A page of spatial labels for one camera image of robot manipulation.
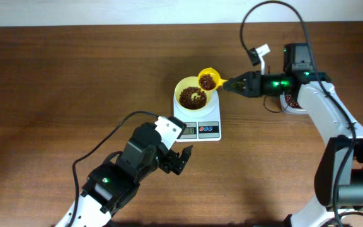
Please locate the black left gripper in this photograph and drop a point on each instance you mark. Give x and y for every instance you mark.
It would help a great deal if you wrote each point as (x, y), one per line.
(166, 164)

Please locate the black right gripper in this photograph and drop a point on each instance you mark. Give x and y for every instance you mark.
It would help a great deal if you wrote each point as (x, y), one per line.
(253, 88)

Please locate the yellow plastic measuring scoop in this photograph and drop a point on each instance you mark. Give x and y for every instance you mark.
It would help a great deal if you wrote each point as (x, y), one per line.
(209, 79)

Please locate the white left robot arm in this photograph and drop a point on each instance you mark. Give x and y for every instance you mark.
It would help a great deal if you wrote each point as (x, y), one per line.
(114, 183)

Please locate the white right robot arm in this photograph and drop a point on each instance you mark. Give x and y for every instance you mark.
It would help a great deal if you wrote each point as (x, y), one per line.
(338, 183)

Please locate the white digital kitchen scale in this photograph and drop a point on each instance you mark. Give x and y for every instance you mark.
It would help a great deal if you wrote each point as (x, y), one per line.
(203, 124)

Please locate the yellow plastic bowl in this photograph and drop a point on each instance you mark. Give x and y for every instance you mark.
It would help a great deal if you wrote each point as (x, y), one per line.
(189, 96)

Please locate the clear plastic food container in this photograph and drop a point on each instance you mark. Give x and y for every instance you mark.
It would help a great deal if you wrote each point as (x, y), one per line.
(290, 106)

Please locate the red adzuki beans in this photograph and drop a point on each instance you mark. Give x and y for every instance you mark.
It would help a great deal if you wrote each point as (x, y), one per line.
(250, 85)

